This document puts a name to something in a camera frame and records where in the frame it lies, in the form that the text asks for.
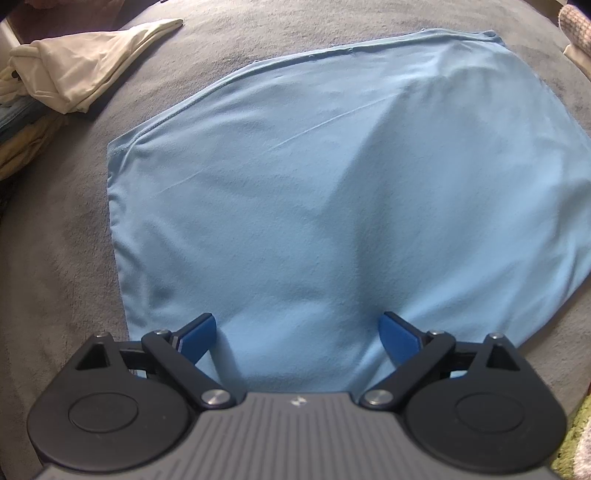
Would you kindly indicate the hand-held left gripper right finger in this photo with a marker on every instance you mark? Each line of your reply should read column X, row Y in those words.
column 397, row 339

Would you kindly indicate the grey fleece blanket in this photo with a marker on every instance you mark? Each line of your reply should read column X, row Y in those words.
column 60, row 254

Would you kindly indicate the person's fleece robe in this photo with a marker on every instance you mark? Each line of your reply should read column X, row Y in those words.
column 577, row 447

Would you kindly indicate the checked woven cushion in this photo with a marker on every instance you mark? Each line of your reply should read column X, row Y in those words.
column 577, row 25

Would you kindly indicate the folded blue cloth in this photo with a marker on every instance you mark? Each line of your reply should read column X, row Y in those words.
column 18, row 117

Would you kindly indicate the beige pillow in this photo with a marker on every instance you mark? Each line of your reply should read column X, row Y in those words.
column 582, row 60

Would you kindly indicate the light blue t-shirt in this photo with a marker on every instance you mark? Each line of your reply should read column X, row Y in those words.
column 323, row 184

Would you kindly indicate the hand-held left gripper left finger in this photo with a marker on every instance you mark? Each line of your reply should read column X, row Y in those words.
column 198, row 337

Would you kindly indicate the folded tan cloth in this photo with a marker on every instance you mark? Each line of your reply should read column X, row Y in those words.
column 27, row 147

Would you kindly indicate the folded white garment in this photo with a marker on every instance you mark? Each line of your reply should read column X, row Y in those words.
column 83, row 64

